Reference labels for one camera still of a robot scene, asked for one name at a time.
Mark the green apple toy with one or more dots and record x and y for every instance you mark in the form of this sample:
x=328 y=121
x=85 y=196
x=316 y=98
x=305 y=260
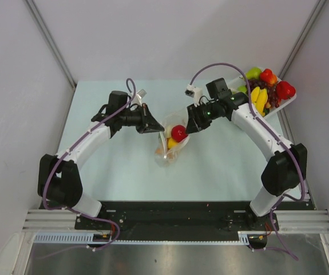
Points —
x=243 y=89

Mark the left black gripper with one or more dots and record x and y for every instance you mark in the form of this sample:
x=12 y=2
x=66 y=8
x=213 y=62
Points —
x=149 y=124

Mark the dark purple grape bunch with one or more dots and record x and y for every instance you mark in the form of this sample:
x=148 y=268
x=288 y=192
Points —
x=273 y=100

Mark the white radish toy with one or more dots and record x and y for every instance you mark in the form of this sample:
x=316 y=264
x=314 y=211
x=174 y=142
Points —
x=168 y=131

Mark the white slotted cable duct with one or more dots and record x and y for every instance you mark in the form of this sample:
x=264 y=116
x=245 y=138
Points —
x=72 y=238

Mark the yellow orange fruit toy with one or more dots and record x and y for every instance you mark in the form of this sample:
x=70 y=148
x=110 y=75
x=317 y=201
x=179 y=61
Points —
x=171 y=143

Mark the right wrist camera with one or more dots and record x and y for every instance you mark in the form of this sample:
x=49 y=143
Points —
x=195 y=93

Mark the green pear toy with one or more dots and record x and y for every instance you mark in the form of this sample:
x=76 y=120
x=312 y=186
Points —
x=254 y=73

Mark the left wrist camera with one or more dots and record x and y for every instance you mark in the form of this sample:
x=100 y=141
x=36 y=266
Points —
x=137 y=99

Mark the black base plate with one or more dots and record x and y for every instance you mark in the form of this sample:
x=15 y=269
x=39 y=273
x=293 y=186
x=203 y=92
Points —
x=181 y=221

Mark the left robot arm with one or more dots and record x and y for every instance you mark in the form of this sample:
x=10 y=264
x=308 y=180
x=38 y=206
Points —
x=59 y=178

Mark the aluminium frame rail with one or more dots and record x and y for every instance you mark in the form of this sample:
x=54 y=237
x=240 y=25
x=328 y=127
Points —
x=290 y=221

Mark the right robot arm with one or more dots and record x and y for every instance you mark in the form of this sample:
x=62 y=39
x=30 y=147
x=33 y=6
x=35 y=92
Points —
x=286 y=162

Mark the white plastic food basket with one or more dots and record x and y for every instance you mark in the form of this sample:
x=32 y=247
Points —
x=233 y=84

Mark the red bell pepper toy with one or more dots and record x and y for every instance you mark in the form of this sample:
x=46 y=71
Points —
x=284 y=90

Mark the yellow banana bunch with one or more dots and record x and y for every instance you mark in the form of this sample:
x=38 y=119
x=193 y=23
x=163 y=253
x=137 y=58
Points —
x=259 y=98

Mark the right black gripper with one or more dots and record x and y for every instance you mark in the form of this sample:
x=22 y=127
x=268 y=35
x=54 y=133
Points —
x=195 y=113

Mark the clear zip top bag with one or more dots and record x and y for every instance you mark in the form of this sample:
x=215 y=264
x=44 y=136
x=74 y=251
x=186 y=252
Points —
x=174 y=118

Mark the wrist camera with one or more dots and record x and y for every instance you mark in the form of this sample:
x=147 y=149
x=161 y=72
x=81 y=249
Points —
x=195 y=93
x=137 y=99

